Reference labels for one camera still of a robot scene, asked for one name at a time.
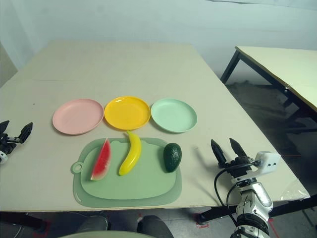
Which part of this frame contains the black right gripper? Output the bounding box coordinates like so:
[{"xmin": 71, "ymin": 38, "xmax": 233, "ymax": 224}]
[{"xmin": 211, "ymin": 138, "xmax": 257, "ymax": 179}]

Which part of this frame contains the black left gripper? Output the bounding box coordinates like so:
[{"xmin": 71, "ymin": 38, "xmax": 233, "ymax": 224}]
[{"xmin": 0, "ymin": 120, "xmax": 33, "ymax": 156}]

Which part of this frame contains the dark green toy avocado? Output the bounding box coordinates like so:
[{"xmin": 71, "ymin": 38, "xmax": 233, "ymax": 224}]
[{"xmin": 163, "ymin": 142, "xmax": 182, "ymax": 173}]

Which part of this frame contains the toy watermelon slice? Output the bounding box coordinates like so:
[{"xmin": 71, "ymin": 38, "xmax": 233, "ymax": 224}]
[{"xmin": 90, "ymin": 138, "xmax": 112, "ymax": 181}]

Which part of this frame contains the yellow toy banana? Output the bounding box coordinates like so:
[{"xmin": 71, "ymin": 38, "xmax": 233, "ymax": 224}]
[{"xmin": 118, "ymin": 130, "xmax": 142, "ymax": 177}]

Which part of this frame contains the pink round plate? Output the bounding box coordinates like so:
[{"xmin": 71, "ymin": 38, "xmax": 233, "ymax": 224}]
[{"xmin": 52, "ymin": 98, "xmax": 104, "ymax": 135}]

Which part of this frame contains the mint green round plate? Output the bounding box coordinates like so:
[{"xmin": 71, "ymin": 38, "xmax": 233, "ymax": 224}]
[{"xmin": 151, "ymin": 98, "xmax": 198, "ymax": 134}]

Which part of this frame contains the clear plastic bag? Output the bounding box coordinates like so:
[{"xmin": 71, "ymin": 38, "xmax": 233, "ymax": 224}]
[{"xmin": 279, "ymin": 178, "xmax": 310, "ymax": 201}]

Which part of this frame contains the green cutting mat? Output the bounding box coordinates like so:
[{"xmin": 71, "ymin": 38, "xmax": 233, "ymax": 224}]
[{"xmin": 71, "ymin": 137, "xmax": 183, "ymax": 208}]

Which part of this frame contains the dark grey robot right leg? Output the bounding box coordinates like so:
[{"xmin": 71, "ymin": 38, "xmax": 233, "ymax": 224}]
[{"xmin": 137, "ymin": 215, "xmax": 174, "ymax": 238}]

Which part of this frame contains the dark grey robot leg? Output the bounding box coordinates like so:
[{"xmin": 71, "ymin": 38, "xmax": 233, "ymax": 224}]
[
  {"xmin": 76, "ymin": 215, "xmax": 111, "ymax": 235},
  {"xmin": 137, "ymin": 215, "xmax": 174, "ymax": 238}
]

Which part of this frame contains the side table with black legs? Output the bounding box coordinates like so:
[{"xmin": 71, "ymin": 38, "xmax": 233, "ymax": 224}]
[{"xmin": 220, "ymin": 46, "xmax": 317, "ymax": 134}]

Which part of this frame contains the yellow round plate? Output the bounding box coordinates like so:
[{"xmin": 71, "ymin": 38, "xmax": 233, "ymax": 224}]
[{"xmin": 104, "ymin": 96, "xmax": 151, "ymax": 130}]

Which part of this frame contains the dark grey robot left leg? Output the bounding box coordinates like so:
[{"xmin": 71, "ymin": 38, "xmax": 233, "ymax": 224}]
[{"xmin": 76, "ymin": 215, "xmax": 111, "ymax": 235}]

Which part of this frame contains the pale green robot torso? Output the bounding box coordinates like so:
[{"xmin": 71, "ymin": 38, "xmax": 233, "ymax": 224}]
[{"xmin": 58, "ymin": 230, "xmax": 139, "ymax": 238}]

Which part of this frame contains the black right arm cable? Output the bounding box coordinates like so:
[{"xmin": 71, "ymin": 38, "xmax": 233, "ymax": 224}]
[{"xmin": 213, "ymin": 160, "xmax": 257, "ymax": 228}]

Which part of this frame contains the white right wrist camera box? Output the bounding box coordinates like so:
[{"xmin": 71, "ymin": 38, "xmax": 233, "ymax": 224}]
[{"xmin": 255, "ymin": 150, "xmax": 281, "ymax": 174}]

